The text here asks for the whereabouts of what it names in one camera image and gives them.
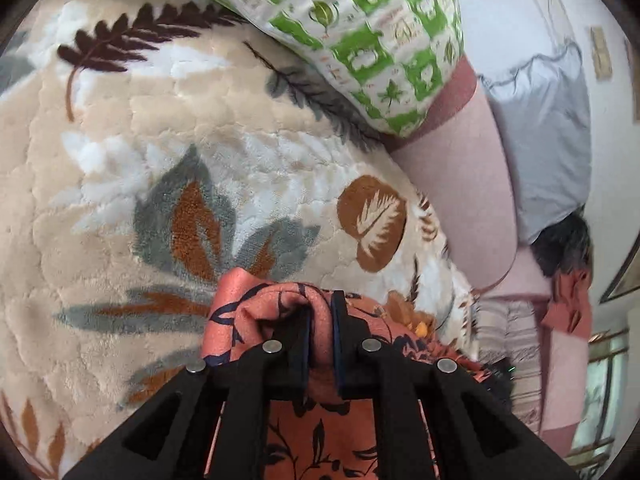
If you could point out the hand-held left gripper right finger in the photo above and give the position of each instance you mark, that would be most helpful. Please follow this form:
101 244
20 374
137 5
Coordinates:
340 350

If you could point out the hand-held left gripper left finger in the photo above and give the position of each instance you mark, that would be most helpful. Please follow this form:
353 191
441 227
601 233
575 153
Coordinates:
302 350

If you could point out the orange floral blouse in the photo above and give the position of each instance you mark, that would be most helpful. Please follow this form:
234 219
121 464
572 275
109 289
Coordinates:
320 435

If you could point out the striped beige cushion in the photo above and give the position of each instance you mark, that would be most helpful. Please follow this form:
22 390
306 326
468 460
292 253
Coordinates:
510 340

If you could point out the beige leaf print blanket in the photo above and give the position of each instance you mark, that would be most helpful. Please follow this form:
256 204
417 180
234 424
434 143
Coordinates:
175 185

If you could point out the pink bolster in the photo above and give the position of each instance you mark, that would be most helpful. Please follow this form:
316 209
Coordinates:
470 185
562 385

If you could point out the rust red cloth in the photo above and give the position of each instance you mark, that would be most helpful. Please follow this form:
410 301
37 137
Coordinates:
570 305

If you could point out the dark furry cloth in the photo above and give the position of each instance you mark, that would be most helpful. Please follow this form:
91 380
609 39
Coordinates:
565 245

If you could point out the grey pillow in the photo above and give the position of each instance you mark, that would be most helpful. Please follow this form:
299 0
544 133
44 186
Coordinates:
545 140

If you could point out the green checkered pillow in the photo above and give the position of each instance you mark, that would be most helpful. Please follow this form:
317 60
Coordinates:
360 35

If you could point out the beige wall switch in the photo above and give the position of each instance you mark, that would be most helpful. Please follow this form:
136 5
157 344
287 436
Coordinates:
601 52

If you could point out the brown wall panel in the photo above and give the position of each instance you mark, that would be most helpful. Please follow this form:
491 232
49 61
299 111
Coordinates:
634 80

